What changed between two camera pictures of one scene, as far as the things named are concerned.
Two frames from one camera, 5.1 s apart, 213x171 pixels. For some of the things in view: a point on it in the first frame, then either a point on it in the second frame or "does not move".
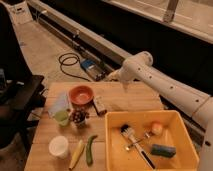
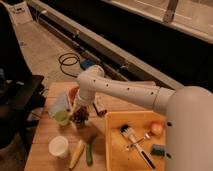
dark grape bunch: x=79 y=116 does not move
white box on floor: x=20 y=13 does not move
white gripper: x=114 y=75 → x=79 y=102
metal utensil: x=145 y=135 does not move
